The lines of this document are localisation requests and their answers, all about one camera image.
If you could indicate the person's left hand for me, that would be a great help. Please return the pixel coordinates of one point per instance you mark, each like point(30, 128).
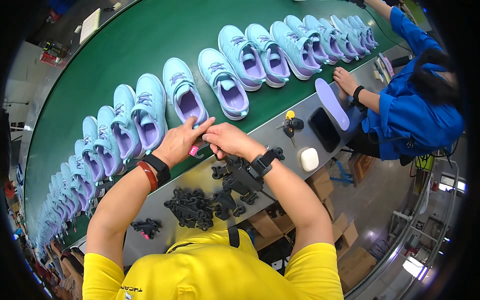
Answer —
point(176, 142)

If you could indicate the person's right hand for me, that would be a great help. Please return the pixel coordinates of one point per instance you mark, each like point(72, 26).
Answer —
point(234, 140)

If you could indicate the black hanger with pink tag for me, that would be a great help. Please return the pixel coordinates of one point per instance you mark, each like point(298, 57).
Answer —
point(194, 151)

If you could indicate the bundle of black shoe hangers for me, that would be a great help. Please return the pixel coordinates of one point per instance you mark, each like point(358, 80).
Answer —
point(240, 176)

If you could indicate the black wrist band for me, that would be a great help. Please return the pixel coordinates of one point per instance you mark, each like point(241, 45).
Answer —
point(159, 168)
point(262, 163)

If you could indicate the key bunch with yellow tag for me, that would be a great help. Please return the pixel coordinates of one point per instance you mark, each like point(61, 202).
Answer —
point(291, 125)

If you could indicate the pile of black shoe hangers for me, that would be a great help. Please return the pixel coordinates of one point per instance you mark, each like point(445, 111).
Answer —
point(191, 210)

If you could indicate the white earbuds case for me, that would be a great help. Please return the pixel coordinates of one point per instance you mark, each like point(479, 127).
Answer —
point(309, 159)

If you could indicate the row of light blue sneakers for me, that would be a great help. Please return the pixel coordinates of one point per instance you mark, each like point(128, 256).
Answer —
point(240, 56)

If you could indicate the small cluster of black hangers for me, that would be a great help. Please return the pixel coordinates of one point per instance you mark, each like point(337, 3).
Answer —
point(145, 227)

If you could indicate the black phone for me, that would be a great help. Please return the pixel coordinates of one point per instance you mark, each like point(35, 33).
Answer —
point(324, 129)

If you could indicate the purple shoe insole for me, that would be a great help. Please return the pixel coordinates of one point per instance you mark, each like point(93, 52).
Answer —
point(332, 103)

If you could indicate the green conveyor belt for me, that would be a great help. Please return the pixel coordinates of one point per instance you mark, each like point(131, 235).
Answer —
point(131, 45)

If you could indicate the blue stool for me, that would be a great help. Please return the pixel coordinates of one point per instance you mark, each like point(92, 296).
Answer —
point(342, 173)

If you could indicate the person's body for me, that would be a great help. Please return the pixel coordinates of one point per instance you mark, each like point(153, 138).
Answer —
point(210, 270)

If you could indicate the white perforated tray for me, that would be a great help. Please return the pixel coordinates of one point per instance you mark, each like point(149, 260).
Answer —
point(90, 25)

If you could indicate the red and black machine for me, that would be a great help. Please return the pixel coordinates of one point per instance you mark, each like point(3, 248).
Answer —
point(54, 52)

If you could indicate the heap of stationery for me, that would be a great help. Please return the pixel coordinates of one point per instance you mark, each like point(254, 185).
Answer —
point(385, 66)

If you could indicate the heap of cardboard boxes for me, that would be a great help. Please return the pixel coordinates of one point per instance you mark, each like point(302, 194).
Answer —
point(352, 262)

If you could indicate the metal rack frame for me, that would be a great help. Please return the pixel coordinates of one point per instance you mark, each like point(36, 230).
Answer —
point(420, 240)

